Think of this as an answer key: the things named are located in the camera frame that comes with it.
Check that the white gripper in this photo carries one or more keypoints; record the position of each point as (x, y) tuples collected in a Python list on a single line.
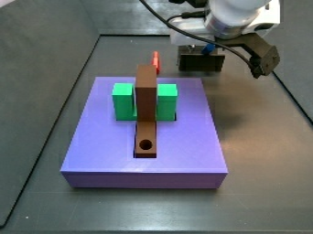
[(232, 18)]

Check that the blue stepped peg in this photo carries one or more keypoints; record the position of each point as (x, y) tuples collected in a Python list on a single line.
[(208, 49)]

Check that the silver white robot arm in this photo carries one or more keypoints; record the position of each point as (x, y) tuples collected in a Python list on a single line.
[(226, 19)]

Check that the black angled fixture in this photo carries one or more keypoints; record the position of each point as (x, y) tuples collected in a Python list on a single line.
[(194, 59)]

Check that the red stepped peg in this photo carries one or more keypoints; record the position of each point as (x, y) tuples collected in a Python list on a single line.
[(155, 61)]

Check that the brown L-shaped block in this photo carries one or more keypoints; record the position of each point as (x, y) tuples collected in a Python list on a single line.
[(146, 112)]

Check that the green U-shaped block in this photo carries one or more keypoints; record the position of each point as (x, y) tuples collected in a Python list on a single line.
[(123, 99)]

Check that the purple base block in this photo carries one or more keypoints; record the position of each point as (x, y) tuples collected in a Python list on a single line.
[(109, 156)]

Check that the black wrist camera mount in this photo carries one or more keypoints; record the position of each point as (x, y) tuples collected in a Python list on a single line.
[(264, 55)]

